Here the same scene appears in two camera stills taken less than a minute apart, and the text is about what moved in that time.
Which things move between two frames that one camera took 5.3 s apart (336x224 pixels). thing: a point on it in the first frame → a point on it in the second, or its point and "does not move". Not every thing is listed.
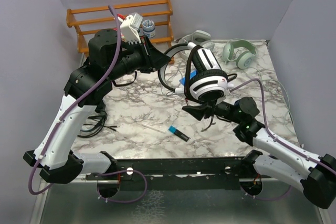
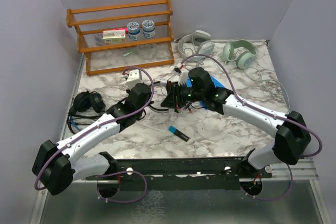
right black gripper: (199, 111) → (174, 99)
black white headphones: (205, 80) → (163, 83)
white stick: (154, 128) does not move
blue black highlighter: (178, 133) does not move
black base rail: (222, 174) does not move
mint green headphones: (244, 60) does not move
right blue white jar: (148, 28) does not move
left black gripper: (154, 60) → (128, 91)
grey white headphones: (199, 38) does not move
